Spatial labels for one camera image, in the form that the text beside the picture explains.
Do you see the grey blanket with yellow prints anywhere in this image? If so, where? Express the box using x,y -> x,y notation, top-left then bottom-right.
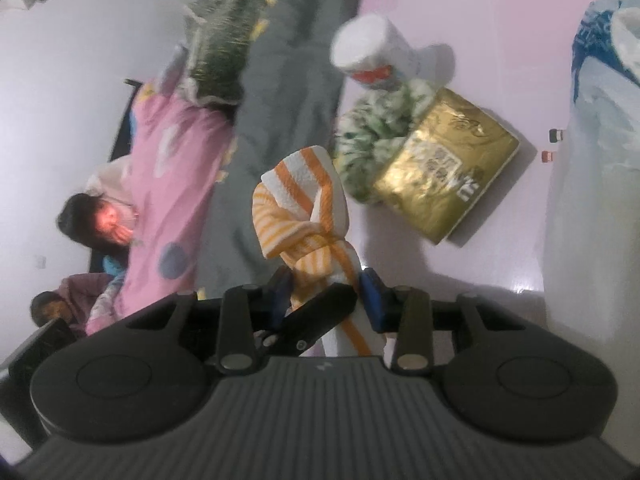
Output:
197,0 -> 371,306

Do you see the green fuzzy pillow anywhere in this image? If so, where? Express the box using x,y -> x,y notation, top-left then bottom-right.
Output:
182,0 -> 278,107

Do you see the pink dotted quilt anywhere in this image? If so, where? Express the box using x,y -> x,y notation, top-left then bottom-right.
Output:
85,80 -> 236,336

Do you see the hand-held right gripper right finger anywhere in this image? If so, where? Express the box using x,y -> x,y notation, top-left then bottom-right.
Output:
359,267 -> 528,375

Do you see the white plastic bag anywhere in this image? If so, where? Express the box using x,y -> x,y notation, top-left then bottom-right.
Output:
542,0 -> 640,366

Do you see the orange striped towel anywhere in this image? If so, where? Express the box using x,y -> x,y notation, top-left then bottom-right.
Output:
252,145 -> 387,357

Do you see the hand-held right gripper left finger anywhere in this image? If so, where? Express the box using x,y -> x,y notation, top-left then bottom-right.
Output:
125,267 -> 296,375

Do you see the white tissue roll pack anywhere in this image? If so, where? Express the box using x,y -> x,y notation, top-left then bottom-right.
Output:
330,14 -> 457,92

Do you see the gold foil packet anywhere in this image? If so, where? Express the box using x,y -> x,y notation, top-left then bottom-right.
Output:
372,87 -> 521,246

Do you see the dark flat device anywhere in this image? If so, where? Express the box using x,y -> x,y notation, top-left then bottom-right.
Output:
0,317 -> 77,453

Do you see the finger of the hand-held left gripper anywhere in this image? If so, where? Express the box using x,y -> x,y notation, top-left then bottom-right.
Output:
255,282 -> 359,358

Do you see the green white fluffy cloth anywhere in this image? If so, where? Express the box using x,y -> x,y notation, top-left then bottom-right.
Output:
334,79 -> 441,206

